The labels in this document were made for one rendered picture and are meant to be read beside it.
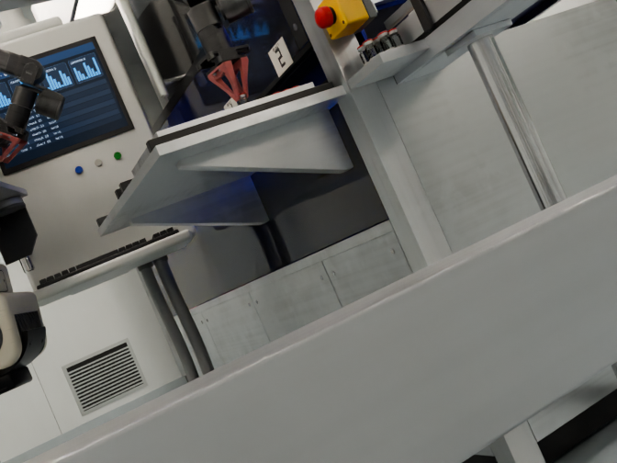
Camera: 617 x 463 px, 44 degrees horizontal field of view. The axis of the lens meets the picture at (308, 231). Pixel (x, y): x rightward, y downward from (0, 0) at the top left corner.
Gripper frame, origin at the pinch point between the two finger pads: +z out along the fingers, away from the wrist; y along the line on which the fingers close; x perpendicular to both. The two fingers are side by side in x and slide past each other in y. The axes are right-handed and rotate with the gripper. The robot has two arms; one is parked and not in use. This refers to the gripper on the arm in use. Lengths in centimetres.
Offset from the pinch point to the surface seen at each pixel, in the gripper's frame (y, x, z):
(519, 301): -55, -83, 44
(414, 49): 14.7, -32.6, 9.1
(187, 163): -18.5, 0.1, 10.0
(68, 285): -18, 74, 16
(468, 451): -64, -81, 51
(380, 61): 7.5, -30.2, 9.0
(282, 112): -3.1, -12.6, 8.8
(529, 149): 20, -42, 34
